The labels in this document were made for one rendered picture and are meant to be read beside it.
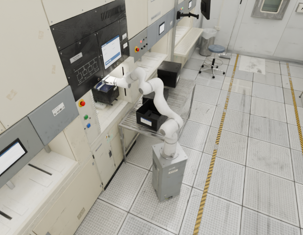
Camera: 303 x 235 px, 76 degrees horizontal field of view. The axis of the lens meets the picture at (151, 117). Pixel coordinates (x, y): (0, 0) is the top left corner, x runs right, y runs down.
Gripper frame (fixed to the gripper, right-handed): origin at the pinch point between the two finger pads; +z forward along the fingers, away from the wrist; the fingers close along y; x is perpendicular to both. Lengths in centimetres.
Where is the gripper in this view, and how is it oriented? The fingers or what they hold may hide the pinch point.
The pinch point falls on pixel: (103, 78)
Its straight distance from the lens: 217.3
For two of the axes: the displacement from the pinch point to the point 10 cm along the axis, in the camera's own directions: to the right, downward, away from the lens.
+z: -9.2, -2.7, 3.0
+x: 0.0, -7.5, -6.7
